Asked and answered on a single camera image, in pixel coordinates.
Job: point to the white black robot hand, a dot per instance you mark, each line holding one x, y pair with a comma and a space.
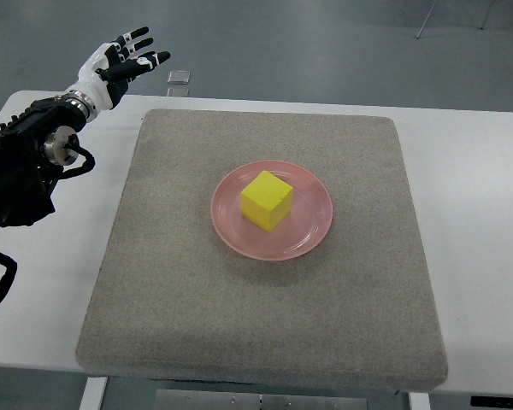
105, 76

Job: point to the yellow foam block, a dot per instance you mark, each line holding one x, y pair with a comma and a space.
266, 201

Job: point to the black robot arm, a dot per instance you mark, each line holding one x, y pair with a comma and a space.
38, 148

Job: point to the silver floor socket plate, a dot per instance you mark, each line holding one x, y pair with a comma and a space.
179, 77

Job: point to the pink plate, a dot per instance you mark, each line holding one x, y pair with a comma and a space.
298, 233

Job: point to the grey felt mat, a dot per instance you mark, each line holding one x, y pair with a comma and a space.
173, 301

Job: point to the metal chair legs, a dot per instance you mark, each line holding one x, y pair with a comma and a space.
474, 16

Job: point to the black table control panel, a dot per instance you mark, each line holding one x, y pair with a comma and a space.
492, 402

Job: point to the metal table base plate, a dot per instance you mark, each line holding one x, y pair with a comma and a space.
192, 399

